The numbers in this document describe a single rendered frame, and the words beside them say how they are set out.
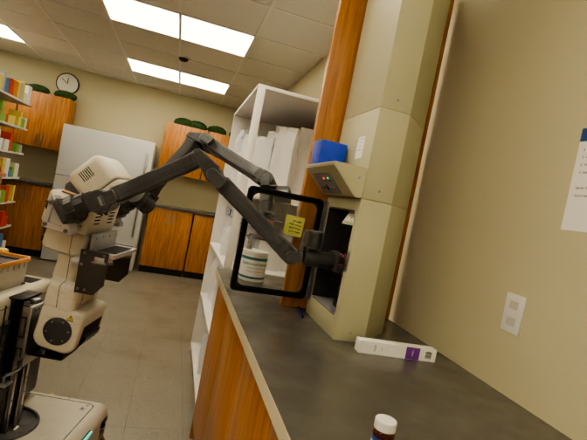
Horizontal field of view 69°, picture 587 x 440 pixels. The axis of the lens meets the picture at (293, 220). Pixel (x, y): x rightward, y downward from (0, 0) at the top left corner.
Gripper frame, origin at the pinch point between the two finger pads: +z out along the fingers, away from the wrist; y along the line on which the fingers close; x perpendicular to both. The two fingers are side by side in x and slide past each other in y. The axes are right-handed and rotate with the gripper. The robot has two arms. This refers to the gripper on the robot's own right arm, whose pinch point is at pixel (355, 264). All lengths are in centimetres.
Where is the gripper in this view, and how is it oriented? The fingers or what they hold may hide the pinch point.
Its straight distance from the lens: 157.8
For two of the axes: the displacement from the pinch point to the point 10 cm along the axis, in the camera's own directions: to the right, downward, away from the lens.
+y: -2.5, -0.8, 9.6
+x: -1.6, 9.9, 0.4
